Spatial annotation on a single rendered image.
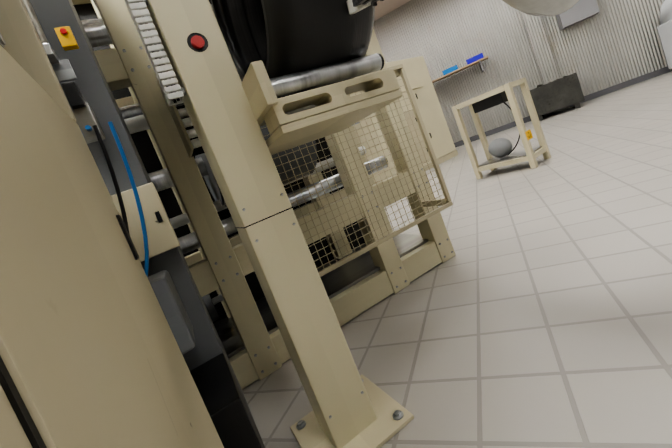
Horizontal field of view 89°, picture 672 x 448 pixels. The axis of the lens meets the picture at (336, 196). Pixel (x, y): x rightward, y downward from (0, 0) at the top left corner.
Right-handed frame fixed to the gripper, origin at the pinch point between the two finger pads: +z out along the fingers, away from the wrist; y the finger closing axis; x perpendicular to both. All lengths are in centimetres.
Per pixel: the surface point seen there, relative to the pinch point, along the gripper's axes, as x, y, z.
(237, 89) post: 11.1, 28.2, 16.2
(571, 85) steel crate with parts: 134, -670, 287
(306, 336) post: 71, 36, 0
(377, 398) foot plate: 102, 22, -2
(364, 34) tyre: 5.9, -5.1, 7.0
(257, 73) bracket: 9.4, 26.2, 4.8
